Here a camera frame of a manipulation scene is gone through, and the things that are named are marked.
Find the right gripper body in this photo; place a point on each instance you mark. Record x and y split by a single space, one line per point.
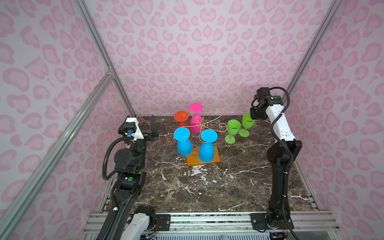
258 113

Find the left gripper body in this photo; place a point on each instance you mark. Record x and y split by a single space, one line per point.
149 138

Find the green wine glass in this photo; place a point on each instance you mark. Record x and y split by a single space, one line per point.
234 127
247 123

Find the green wine glass front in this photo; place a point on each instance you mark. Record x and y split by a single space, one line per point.
234 127

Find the blue wine glass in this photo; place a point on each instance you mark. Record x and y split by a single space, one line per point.
184 145
207 150

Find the blue wine glass front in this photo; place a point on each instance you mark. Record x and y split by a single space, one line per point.
207 150

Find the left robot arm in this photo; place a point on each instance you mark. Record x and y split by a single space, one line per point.
129 163

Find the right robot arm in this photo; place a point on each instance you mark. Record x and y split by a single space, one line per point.
280 155

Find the red wine glass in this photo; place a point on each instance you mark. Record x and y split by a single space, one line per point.
181 117

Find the magenta wine glass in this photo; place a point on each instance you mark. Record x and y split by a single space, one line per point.
196 119

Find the wooden rack base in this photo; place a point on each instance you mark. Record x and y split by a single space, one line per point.
194 160

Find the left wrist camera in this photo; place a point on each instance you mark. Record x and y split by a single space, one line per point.
130 128

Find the gold wire glass rack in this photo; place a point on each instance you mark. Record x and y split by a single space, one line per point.
213 124

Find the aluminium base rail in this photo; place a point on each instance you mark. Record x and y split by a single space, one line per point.
309 225

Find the diagonal aluminium frame bar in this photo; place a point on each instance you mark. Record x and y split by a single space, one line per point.
21 204

